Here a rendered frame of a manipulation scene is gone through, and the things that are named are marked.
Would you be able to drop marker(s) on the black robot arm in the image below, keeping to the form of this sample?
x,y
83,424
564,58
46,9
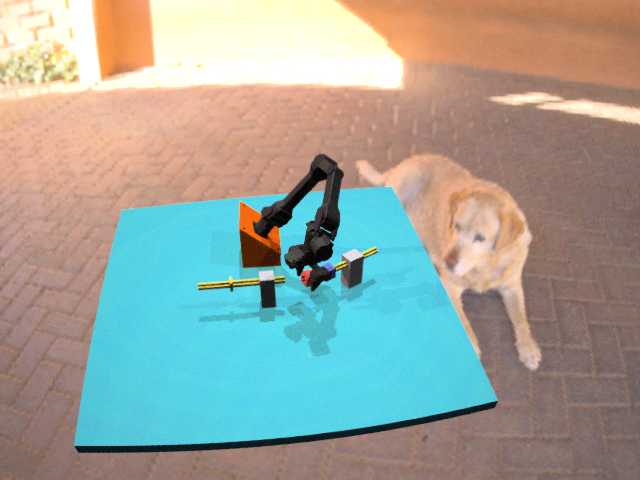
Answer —
x,y
327,215

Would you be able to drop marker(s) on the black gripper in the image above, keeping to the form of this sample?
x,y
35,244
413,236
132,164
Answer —
x,y
317,274

